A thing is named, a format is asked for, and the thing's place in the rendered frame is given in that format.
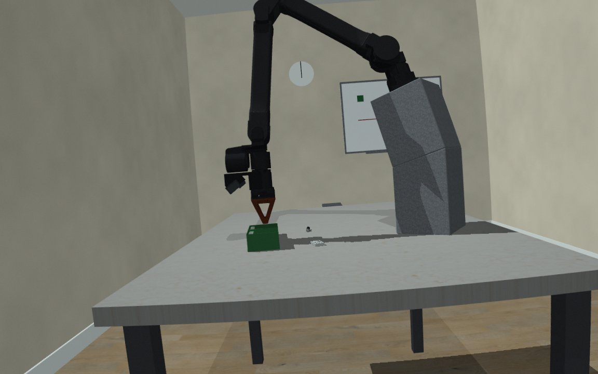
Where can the green rack of bins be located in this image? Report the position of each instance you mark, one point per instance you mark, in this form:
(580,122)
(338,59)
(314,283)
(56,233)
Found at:
(263,237)

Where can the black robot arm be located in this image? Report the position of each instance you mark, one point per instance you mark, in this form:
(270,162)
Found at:
(382,52)

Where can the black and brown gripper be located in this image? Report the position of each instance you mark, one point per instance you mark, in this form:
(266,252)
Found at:
(264,195)

